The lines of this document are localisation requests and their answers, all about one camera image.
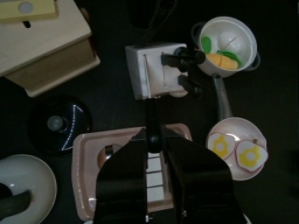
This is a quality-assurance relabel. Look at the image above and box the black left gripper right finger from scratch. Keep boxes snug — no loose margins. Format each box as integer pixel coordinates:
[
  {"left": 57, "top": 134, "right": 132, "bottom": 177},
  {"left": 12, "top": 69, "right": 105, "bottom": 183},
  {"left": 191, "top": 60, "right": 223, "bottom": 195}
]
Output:
[{"left": 163, "top": 127, "right": 248, "bottom": 224}]

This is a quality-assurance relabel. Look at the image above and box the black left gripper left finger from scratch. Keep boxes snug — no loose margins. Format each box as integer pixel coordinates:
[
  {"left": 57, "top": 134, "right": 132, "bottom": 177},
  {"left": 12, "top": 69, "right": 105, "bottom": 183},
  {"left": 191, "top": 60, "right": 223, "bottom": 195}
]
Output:
[{"left": 92, "top": 128, "right": 149, "bottom": 224}]

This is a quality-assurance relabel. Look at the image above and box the white toy knife holder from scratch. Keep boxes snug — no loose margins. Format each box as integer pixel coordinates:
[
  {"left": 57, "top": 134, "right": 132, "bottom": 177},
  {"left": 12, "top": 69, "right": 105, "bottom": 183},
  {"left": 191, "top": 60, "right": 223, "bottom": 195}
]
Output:
[{"left": 125, "top": 42, "right": 192, "bottom": 101}]

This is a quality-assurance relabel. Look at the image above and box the pink toy tray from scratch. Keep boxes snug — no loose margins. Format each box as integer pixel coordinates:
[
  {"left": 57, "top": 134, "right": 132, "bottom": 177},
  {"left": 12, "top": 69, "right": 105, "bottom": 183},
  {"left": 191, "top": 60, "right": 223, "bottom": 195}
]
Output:
[{"left": 71, "top": 122, "right": 192, "bottom": 222}]

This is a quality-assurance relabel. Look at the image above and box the toy fried egg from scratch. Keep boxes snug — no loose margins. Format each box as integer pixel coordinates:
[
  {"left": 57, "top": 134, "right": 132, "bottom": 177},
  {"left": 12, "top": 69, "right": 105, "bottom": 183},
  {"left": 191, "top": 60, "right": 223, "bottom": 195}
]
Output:
[
  {"left": 207, "top": 132, "right": 238, "bottom": 160},
  {"left": 235, "top": 139, "right": 268, "bottom": 172}
]

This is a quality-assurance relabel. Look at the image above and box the green toy vegetable slice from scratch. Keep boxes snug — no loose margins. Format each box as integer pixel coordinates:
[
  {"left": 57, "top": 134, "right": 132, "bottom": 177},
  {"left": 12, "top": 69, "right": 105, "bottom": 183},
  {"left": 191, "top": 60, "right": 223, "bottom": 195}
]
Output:
[{"left": 200, "top": 35, "right": 213, "bottom": 55}]

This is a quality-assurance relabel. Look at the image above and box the pink toy frying pan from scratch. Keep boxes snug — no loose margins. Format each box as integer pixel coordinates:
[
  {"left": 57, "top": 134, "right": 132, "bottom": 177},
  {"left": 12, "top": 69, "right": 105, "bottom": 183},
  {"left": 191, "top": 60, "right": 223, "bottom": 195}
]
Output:
[{"left": 204, "top": 73, "right": 268, "bottom": 182}]

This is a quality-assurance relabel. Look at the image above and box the white toy vegetable piece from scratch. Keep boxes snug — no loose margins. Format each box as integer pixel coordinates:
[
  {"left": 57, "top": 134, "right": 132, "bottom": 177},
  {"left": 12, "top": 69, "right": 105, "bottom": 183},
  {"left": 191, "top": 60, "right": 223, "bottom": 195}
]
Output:
[{"left": 218, "top": 30, "right": 248, "bottom": 53}]

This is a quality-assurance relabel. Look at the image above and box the orange toy vegetable slice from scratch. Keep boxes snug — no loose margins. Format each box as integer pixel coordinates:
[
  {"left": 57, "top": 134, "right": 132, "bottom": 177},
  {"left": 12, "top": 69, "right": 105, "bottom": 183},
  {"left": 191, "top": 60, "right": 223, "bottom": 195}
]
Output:
[{"left": 204, "top": 52, "right": 239, "bottom": 70}]

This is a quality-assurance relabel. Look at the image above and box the white toy pot with vegetables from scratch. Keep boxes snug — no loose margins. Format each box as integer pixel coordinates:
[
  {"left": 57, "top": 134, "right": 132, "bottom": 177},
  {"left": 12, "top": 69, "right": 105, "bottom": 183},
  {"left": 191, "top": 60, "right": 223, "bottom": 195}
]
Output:
[{"left": 191, "top": 16, "right": 262, "bottom": 79}]

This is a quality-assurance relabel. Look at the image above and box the black round pot lid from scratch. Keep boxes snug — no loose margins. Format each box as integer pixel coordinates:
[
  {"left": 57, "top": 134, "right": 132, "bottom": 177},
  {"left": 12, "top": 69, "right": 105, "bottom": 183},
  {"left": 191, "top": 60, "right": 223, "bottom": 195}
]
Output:
[{"left": 28, "top": 94, "right": 93, "bottom": 156}]

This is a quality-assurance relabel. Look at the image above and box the wooden toy stove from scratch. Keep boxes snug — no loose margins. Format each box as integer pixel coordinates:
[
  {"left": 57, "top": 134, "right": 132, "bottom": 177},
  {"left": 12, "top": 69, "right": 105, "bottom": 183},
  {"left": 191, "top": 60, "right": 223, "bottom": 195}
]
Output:
[{"left": 0, "top": 0, "right": 101, "bottom": 99}]

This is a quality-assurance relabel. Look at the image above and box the black-handled toy knife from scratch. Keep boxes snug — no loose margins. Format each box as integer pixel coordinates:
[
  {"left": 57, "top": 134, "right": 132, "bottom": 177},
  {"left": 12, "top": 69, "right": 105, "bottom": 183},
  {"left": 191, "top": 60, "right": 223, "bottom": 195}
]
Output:
[
  {"left": 176, "top": 73, "right": 204, "bottom": 100},
  {"left": 160, "top": 46, "right": 207, "bottom": 74}
]

